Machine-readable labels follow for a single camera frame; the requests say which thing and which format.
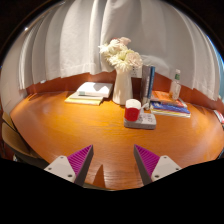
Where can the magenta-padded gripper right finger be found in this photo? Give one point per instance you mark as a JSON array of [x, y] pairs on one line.
[[160, 166]]

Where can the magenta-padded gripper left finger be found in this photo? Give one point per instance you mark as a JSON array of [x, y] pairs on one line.
[[63, 166]]

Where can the white power strip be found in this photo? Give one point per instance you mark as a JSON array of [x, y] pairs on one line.
[[146, 121]]

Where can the tan chair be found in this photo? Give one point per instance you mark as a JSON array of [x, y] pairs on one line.
[[13, 140]]

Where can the blue flat book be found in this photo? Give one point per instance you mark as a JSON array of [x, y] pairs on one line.
[[170, 109]]

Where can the yellow flat book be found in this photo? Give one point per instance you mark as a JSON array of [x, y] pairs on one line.
[[83, 100]]

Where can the orange flat book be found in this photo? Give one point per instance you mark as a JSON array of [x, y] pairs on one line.
[[161, 96]]

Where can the red and white packet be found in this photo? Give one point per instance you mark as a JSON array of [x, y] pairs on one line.
[[220, 116]]

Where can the clear plastic drink bottle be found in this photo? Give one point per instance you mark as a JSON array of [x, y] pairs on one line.
[[175, 87]]

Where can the white closed book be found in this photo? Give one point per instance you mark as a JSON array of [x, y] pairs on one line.
[[95, 89]]

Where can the grey upright book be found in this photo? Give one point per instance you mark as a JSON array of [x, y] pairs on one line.
[[144, 81]]

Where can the white ribbed vase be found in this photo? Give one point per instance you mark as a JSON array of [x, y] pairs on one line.
[[122, 88]]

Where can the white and pink flowers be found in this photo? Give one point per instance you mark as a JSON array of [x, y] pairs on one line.
[[121, 55]]

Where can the white curtain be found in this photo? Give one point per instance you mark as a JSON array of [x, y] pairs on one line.
[[66, 40]]

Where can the white wall outlet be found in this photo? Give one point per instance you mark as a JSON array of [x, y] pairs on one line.
[[136, 73]]

